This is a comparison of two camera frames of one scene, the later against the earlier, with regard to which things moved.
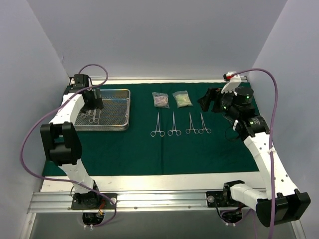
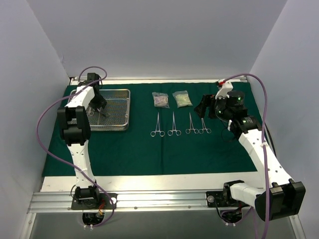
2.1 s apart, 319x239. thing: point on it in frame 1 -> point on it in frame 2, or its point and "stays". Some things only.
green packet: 183,98 stays
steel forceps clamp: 178,132 stays
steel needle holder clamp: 162,133 stays
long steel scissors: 95,120 -> 89,112
